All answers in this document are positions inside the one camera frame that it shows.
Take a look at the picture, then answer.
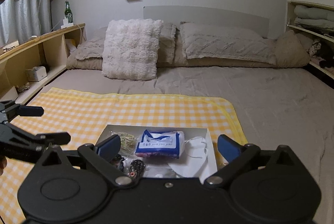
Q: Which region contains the beige quilted right pillow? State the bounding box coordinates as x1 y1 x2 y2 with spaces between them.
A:
180 23 276 65

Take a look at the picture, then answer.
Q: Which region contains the green glass bottle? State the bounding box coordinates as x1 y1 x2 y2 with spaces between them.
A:
65 1 73 23

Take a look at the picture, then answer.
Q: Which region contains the beige quilted pillow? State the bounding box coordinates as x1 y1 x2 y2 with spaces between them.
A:
75 22 178 66
180 23 276 65

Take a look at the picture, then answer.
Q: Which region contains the blue brown crochet scrunchie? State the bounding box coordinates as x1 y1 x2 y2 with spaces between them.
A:
110 154 125 172

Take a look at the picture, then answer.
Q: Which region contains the bag of rubber bands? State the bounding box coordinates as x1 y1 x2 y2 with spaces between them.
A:
110 131 138 156

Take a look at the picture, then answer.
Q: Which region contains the grey curtain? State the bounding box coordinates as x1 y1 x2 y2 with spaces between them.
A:
1 0 52 46

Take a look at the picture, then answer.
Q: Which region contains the yellow white checkered blanket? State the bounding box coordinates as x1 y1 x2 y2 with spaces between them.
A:
0 86 249 224

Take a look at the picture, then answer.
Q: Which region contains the folded grey bedding on shelf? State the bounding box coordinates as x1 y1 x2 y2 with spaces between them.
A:
294 5 333 30

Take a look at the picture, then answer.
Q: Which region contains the white cardboard box tray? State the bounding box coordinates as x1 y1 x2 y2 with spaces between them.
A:
97 124 217 182

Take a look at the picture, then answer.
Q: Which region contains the white shelf unit right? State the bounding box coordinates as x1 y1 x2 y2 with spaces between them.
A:
286 0 333 83

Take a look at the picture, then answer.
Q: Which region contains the beige quilted left pillow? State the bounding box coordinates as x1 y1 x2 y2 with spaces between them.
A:
75 22 178 66

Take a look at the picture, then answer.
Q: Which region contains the blue white tissue pack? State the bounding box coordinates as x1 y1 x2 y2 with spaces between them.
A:
135 130 185 159

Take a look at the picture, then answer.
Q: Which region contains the white face mask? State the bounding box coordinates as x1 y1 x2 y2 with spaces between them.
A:
168 136 208 178

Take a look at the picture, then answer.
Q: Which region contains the fluffy white cushion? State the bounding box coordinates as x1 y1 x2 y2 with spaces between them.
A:
102 19 163 81

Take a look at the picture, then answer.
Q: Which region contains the dark patterned item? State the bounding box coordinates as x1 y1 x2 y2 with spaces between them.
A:
128 159 145 180

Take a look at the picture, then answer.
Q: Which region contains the small white box on shelf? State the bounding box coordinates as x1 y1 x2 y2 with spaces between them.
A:
25 66 47 82

